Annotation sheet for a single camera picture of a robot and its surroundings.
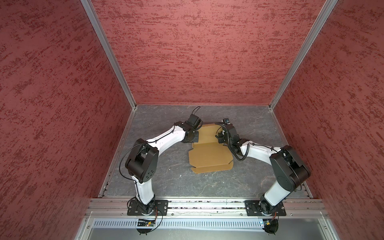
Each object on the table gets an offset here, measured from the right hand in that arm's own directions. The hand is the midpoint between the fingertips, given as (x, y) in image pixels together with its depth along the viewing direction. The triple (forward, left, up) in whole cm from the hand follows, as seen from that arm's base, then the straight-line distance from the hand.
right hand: (220, 134), depth 95 cm
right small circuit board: (-47, -17, -9) cm, 51 cm away
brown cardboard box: (-13, +9, -2) cm, 16 cm away
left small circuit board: (-45, +43, -10) cm, 63 cm away
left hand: (-5, +18, 0) cm, 19 cm away
